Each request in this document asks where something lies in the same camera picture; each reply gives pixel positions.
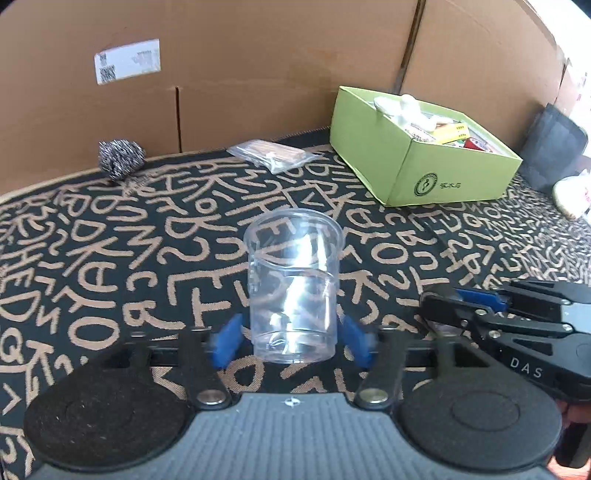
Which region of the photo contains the white crumpled item in box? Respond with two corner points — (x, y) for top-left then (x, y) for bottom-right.
(374, 94), (442, 132)

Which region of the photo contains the dark grey fabric bag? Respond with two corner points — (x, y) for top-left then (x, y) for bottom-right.
(519, 104), (589, 194)

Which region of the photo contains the clear plastic cup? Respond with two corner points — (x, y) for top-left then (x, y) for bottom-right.
(243, 208), (345, 364)

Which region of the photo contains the red tape roll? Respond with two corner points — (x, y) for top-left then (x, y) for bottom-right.
(464, 136), (493, 152)

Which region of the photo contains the steel wool scrubber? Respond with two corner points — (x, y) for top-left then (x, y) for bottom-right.
(98, 139), (145, 181)

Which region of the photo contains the white shoe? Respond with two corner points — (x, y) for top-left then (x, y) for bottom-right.
(552, 169), (591, 221)

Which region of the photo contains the large brown cardboard wall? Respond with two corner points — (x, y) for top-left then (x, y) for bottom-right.
(1, 1), (579, 193)

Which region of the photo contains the white shipping label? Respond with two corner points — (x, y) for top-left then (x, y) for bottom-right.
(94, 39), (161, 85)

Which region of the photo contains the green cardboard storage box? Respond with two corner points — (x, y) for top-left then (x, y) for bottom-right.
(329, 86), (522, 207)

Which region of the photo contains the black letter-patterned rug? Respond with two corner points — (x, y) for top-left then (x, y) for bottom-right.
(1, 131), (590, 479)

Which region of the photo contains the clear bag with sticks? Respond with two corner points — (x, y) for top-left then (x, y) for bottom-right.
(226, 139), (321, 175)

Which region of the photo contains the person's right hand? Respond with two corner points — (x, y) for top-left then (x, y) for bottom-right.
(557, 400), (591, 426)

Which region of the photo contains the yellow long box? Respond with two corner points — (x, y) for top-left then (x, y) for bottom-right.
(430, 122), (471, 145)

